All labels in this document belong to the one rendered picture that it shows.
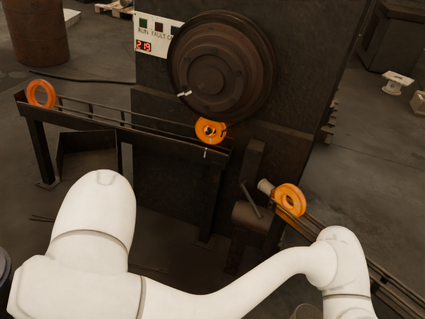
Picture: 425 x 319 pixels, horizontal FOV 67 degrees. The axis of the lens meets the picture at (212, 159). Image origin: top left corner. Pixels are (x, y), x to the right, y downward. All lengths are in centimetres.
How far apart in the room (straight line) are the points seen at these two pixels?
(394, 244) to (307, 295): 84
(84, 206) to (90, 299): 16
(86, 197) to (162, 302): 22
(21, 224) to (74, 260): 179
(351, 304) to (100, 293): 51
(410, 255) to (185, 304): 218
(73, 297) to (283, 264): 40
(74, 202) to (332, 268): 54
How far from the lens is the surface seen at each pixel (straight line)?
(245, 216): 160
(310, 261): 76
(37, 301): 53
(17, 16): 409
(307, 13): 143
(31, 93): 218
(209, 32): 134
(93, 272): 54
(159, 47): 164
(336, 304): 79
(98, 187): 63
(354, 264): 80
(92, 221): 58
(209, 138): 159
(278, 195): 147
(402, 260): 256
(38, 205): 240
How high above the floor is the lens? 167
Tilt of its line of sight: 38 degrees down
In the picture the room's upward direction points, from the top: 9 degrees clockwise
